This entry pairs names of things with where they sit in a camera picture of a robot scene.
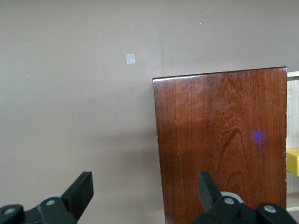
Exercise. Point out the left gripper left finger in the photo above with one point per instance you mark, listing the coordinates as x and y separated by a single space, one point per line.
70 200

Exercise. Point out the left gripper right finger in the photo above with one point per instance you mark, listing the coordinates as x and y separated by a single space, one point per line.
210 198

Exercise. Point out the dark wooden drawer cabinet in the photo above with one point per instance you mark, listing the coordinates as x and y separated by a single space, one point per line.
210 140

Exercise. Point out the small clear tape patch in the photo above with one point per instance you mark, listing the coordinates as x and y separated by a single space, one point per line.
130 58

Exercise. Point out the yellow cube block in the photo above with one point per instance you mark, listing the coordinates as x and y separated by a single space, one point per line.
294 161

